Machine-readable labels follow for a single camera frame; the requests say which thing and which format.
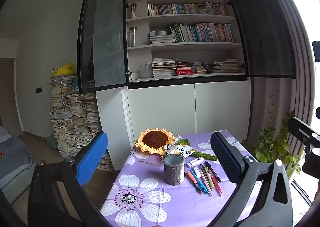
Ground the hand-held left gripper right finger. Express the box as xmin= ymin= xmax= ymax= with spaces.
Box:
xmin=210 ymin=131 xmax=293 ymax=227

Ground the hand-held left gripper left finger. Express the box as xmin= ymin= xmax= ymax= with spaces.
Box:
xmin=27 ymin=131 xmax=115 ymax=227

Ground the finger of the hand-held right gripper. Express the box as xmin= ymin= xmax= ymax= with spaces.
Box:
xmin=287 ymin=116 xmax=320 ymax=148

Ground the black pen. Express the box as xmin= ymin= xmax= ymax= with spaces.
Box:
xmin=204 ymin=161 xmax=222 ymax=183

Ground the light green pen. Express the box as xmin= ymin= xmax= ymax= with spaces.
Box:
xmin=205 ymin=166 xmax=216 ymax=190

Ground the red capped pen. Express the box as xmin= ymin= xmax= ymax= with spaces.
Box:
xmin=209 ymin=167 xmax=223 ymax=196

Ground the white correction tape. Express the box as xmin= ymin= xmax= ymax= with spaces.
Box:
xmin=186 ymin=157 xmax=204 ymax=167

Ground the pink patterned pen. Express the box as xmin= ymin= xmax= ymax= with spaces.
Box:
xmin=201 ymin=167 xmax=213 ymax=196

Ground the blue pen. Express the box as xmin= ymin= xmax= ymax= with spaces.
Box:
xmin=189 ymin=169 xmax=212 ymax=195

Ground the orange pen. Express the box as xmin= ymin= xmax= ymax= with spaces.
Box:
xmin=187 ymin=171 xmax=203 ymax=194

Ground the grey dotted pen holder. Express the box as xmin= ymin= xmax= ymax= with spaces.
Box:
xmin=164 ymin=154 xmax=186 ymax=185

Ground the green potted plant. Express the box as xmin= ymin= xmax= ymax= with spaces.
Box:
xmin=244 ymin=94 xmax=304 ymax=177

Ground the tall pile of paper books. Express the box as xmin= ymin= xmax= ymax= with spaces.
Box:
xmin=49 ymin=73 xmax=113 ymax=171

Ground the sunflower print gift tag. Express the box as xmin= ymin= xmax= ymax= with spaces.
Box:
xmin=175 ymin=144 xmax=195 ymax=159

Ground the white ribbon bow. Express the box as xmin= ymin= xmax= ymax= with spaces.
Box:
xmin=165 ymin=142 xmax=180 ymax=155

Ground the purple floral tablecloth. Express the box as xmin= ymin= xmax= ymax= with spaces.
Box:
xmin=100 ymin=129 xmax=265 ymax=227

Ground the crochet sunflower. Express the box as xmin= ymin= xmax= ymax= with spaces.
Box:
xmin=135 ymin=128 xmax=218 ymax=161

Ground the grey bed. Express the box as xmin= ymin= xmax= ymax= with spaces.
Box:
xmin=0 ymin=126 xmax=35 ymax=190

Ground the white bookshelf cabinet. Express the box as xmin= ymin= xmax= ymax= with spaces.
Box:
xmin=96 ymin=0 xmax=250 ymax=170

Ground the black monitor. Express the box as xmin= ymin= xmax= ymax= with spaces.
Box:
xmin=312 ymin=40 xmax=320 ymax=62

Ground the stack of magazines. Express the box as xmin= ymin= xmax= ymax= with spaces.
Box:
xmin=209 ymin=59 xmax=242 ymax=74

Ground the small stack of books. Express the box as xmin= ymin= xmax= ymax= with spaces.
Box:
xmin=192 ymin=61 xmax=209 ymax=74

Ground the yellow plush toy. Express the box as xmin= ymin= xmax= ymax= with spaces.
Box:
xmin=51 ymin=62 xmax=77 ymax=77

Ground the clear pen cup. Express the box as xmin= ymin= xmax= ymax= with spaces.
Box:
xmin=139 ymin=62 xmax=153 ymax=79

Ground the brown door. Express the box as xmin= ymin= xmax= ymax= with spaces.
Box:
xmin=0 ymin=58 xmax=23 ymax=137

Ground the stack of white booklets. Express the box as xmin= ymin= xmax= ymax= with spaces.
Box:
xmin=152 ymin=58 xmax=177 ymax=77

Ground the dark mesh cabinet door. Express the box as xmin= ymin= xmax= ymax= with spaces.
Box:
xmin=215 ymin=0 xmax=297 ymax=79

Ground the tall glass bottle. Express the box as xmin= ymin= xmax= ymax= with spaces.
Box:
xmin=129 ymin=26 xmax=137 ymax=47

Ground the row of tall books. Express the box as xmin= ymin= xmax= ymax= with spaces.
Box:
xmin=170 ymin=22 xmax=234 ymax=43

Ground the clear glass cabinet door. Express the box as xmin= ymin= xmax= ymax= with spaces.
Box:
xmin=77 ymin=0 xmax=129 ymax=94

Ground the stack of grey books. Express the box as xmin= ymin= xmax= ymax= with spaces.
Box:
xmin=149 ymin=34 xmax=175 ymax=44

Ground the row of small books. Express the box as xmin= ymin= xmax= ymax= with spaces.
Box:
xmin=147 ymin=1 xmax=227 ymax=16

